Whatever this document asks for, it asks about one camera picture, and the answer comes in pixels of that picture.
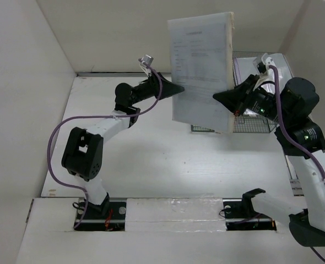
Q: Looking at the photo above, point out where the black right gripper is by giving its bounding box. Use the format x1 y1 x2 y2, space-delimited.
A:
214 73 292 125

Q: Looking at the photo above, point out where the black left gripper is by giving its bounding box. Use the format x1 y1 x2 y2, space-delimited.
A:
130 70 185 106

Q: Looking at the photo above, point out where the clear mesh pouch purple zipper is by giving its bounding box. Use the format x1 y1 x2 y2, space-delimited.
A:
232 53 293 116

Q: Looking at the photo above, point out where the clear mesh pouch beige zipper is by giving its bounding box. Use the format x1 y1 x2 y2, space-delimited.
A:
167 12 234 133

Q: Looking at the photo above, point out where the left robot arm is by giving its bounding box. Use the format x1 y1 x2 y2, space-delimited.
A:
61 73 185 218

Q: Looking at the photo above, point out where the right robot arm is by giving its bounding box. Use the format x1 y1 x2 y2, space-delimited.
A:
213 75 325 248

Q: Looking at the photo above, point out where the green wire desk organizer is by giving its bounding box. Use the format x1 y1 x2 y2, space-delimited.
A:
190 51 290 134

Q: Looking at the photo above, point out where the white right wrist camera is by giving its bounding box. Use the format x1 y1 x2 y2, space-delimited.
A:
253 53 275 80

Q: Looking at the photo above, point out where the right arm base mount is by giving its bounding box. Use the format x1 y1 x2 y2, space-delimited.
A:
219 188 277 231

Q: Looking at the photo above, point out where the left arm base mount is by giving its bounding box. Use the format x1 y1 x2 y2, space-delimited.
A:
72 199 127 232

